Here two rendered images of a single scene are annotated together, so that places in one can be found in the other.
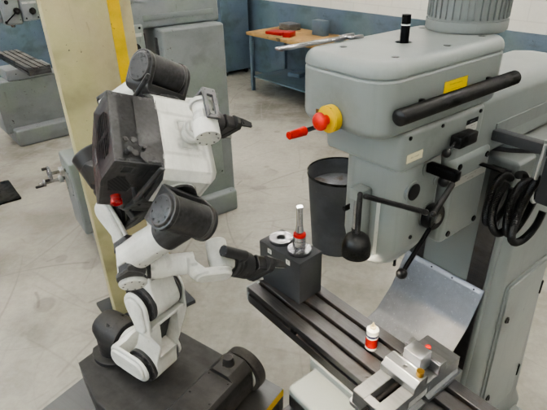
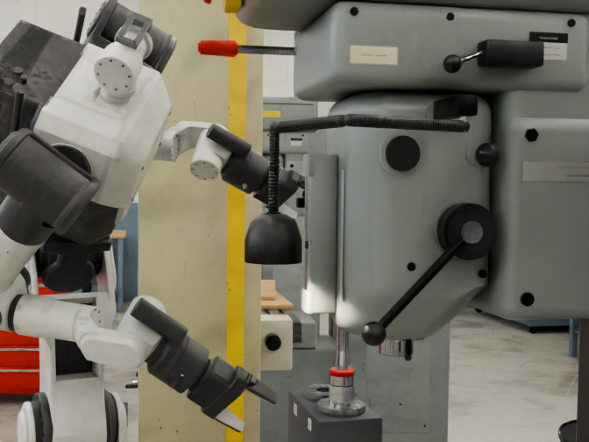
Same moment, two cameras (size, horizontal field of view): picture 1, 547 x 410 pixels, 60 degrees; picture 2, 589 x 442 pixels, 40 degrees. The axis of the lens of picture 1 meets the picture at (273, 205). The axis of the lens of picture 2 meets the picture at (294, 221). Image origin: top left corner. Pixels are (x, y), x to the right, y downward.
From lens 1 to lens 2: 0.90 m
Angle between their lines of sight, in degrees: 36
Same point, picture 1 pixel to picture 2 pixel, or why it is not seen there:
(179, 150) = (83, 101)
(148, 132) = (47, 70)
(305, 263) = (336, 428)
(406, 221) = (393, 222)
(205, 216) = (65, 181)
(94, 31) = (203, 114)
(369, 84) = not seen: outside the picture
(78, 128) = (149, 247)
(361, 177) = (331, 144)
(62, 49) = not seen: hidden behind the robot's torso
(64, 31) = not seen: hidden behind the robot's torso
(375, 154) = (318, 64)
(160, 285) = (73, 399)
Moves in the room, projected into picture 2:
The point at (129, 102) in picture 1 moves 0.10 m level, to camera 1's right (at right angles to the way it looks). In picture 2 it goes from (44, 38) to (89, 34)
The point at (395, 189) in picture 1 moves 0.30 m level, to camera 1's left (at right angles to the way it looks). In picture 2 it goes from (362, 141) to (163, 143)
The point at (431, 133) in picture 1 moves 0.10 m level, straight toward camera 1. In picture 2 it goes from (419, 23) to (364, 10)
